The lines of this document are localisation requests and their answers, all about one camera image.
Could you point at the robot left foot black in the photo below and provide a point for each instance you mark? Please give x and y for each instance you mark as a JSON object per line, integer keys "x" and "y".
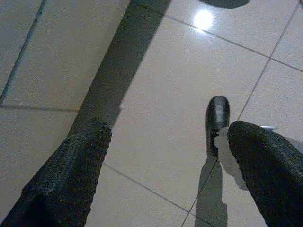
{"x": 216, "y": 113}

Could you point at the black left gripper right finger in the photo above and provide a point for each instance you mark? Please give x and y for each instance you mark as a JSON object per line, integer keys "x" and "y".
{"x": 272, "y": 177}

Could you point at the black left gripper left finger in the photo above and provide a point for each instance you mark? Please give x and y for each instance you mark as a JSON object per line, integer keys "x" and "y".
{"x": 61, "y": 184}

